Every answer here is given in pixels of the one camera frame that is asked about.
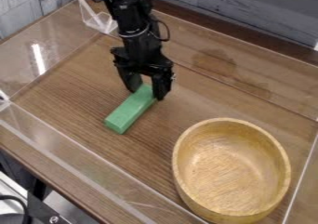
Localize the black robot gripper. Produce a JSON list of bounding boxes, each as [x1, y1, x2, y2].
[[111, 29, 174, 100]]

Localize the green rectangular block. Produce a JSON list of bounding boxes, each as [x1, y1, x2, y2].
[[105, 85, 156, 134]]

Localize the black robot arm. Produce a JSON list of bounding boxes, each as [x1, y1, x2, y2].
[[93, 0, 174, 100]]

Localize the brown wooden bowl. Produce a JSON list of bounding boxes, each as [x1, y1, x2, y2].
[[172, 117, 292, 224]]

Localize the clear acrylic corner bracket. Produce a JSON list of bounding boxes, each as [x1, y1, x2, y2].
[[79, 0, 118, 34]]

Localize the clear acrylic wall panels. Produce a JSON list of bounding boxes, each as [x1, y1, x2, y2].
[[0, 3, 318, 224]]

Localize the black cable at bottom left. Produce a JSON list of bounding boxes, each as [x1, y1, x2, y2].
[[0, 194, 31, 224]]

